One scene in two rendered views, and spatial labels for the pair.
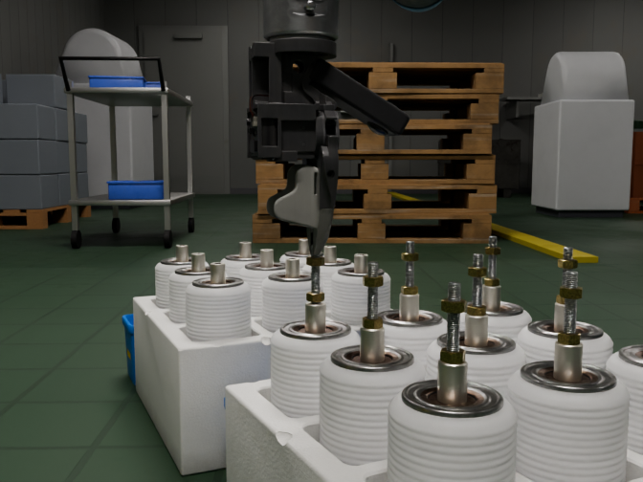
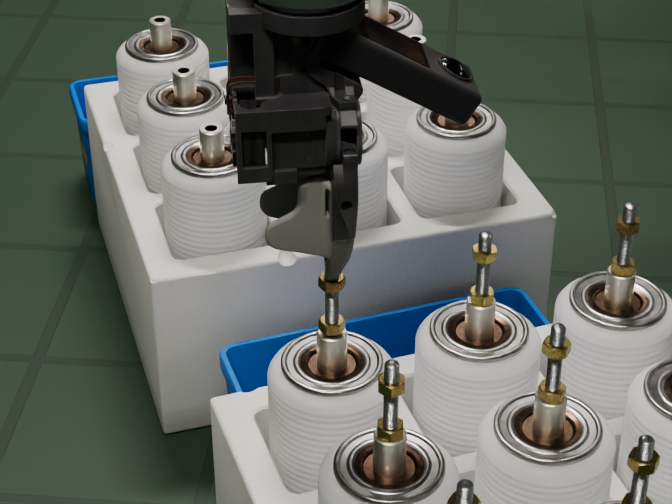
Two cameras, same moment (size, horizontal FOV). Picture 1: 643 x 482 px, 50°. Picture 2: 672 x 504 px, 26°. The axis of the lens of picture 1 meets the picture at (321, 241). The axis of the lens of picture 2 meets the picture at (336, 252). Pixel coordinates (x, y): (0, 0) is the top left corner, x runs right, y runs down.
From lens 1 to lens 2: 0.52 m
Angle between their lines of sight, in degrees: 28
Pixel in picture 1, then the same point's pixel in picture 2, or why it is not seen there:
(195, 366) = (177, 302)
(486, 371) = (545, 489)
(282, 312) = not seen: hidden behind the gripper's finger
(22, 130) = not seen: outside the picture
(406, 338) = (463, 379)
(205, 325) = (192, 231)
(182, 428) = (161, 379)
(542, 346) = (649, 427)
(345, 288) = (425, 155)
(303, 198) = (309, 221)
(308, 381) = (314, 446)
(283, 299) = not seen: hidden behind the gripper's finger
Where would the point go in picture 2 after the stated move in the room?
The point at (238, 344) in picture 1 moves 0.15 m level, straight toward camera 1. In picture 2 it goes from (242, 268) to (232, 374)
